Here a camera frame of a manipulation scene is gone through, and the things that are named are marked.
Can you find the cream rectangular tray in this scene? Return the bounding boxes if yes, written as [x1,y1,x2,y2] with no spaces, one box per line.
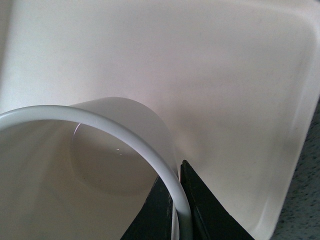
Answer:
[0,0,320,240]

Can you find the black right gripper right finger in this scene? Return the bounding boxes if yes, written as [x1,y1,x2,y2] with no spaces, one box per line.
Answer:
[180,160,253,240]

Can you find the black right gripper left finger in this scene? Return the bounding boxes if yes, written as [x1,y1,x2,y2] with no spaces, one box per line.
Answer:
[121,176,173,240]

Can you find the white smiley mug black handle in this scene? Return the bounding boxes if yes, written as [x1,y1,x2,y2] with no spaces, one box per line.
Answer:
[0,97,194,240]

